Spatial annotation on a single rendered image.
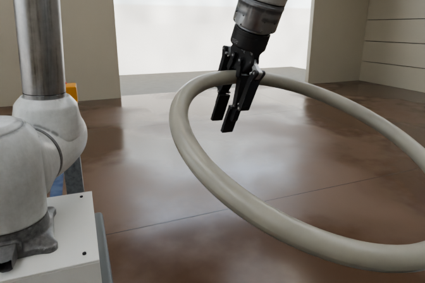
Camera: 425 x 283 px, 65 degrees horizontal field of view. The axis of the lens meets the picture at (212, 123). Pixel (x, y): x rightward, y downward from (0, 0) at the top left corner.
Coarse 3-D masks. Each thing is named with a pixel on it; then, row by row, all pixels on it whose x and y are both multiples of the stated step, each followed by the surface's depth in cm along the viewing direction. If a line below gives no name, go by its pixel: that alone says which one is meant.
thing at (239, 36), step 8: (232, 32) 67; (240, 32) 64; (248, 32) 64; (232, 40) 67; (240, 40) 65; (248, 40) 64; (256, 40) 64; (264, 40) 65; (232, 48) 71; (240, 48) 66; (248, 48) 65; (256, 48) 65; (264, 48) 67; (240, 56) 69; (248, 56) 67; (256, 56) 66; (248, 64) 67; (248, 72) 69
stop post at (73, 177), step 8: (72, 88) 152; (72, 96) 153; (80, 160) 168; (72, 168) 164; (80, 168) 165; (72, 176) 165; (80, 176) 166; (72, 184) 166; (80, 184) 167; (72, 192) 167; (80, 192) 168
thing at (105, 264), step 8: (96, 216) 100; (96, 224) 96; (96, 232) 92; (104, 232) 93; (104, 240) 89; (104, 248) 85; (104, 256) 82; (104, 264) 80; (104, 272) 77; (104, 280) 75; (112, 280) 75
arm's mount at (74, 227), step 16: (64, 208) 88; (80, 208) 88; (64, 224) 81; (80, 224) 81; (64, 240) 75; (80, 240) 75; (96, 240) 76; (32, 256) 70; (48, 256) 70; (64, 256) 70; (80, 256) 70; (96, 256) 70; (0, 272) 65; (16, 272) 65; (32, 272) 65; (48, 272) 66; (64, 272) 67; (80, 272) 69; (96, 272) 70
